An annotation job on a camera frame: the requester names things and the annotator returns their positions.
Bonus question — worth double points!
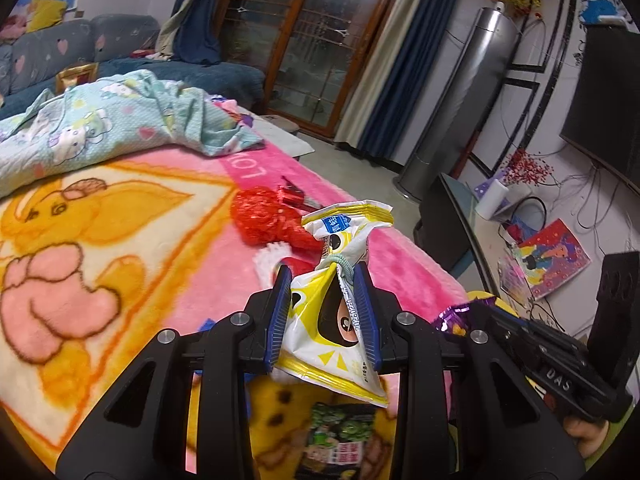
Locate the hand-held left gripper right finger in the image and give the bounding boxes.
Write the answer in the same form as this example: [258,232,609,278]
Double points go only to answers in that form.
[352,260,587,480]

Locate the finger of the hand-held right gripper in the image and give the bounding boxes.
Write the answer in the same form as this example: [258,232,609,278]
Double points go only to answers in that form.
[469,303,540,361]

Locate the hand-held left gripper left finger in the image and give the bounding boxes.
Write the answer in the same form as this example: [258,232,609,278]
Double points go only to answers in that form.
[55,264,294,480]

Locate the white and yellow snack packet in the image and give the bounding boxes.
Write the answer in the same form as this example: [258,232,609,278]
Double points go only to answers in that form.
[272,200,394,408]

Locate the purple foil wrapper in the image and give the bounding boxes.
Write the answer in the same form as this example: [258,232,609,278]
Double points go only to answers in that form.
[432,297,496,336]

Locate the white and red plush toy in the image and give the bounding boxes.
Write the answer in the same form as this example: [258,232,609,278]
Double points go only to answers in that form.
[252,241,321,281]

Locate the teal hair tie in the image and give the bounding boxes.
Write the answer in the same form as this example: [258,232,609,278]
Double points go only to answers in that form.
[320,252,357,281]

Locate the red plastic wrapper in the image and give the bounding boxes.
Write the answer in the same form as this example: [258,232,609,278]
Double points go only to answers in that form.
[231,186,326,253]

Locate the person's right forearm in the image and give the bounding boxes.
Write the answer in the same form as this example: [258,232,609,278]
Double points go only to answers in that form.
[582,435,623,472]

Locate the person's right hand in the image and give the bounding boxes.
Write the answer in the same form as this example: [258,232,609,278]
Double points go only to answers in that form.
[562,412,612,461]

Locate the colourful picture book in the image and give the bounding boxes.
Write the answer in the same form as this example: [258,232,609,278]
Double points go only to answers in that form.
[517,217,592,302]

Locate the pink printed blanket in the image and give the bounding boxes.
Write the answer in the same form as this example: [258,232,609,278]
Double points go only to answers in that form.
[0,142,468,480]

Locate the dark television cabinet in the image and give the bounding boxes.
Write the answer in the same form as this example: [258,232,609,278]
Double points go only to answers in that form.
[419,172,601,341]

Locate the red candy bar wrapper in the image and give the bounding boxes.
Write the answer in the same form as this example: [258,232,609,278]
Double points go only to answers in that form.
[277,176,326,211]

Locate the white paper towel roll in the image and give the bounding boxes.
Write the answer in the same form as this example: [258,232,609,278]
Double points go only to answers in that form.
[475,177,511,221]

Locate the green snack packet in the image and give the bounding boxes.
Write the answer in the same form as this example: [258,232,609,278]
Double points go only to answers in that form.
[295,402,379,480]

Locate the purple dotted gift bag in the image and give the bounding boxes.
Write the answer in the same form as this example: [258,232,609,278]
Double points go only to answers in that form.
[473,179,526,221]

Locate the red berry branches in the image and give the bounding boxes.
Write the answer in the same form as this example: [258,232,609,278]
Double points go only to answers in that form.
[500,147,556,189]

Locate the white top coffee table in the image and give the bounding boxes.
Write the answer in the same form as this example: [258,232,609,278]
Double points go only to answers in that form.
[235,105,314,161]

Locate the silver tower air conditioner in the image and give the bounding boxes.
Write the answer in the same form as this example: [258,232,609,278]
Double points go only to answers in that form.
[392,2,524,206]

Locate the black television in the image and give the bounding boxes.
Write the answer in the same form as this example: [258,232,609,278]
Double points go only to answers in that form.
[559,22,640,189]

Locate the beige curtain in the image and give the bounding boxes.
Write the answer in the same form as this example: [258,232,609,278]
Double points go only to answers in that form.
[334,0,437,146]

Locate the blue curtain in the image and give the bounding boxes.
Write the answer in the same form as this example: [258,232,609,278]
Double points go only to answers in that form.
[357,0,477,171]
[172,0,247,67]

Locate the light blue printed quilt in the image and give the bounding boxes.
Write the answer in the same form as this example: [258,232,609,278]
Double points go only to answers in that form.
[0,69,266,199]

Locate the wooden glass sliding door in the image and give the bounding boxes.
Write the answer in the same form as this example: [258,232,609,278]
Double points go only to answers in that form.
[215,0,417,139]

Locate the gold box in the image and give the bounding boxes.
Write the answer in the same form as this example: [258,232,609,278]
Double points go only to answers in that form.
[55,62,98,95]

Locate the blue grey heart sofa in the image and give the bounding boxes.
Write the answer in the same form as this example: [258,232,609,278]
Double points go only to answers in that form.
[0,14,266,111]

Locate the yellow pillow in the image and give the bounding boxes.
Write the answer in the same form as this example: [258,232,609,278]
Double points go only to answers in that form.
[25,0,69,34]

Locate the pile of pink clothes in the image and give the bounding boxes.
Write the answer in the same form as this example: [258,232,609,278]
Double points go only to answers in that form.
[0,14,32,42]

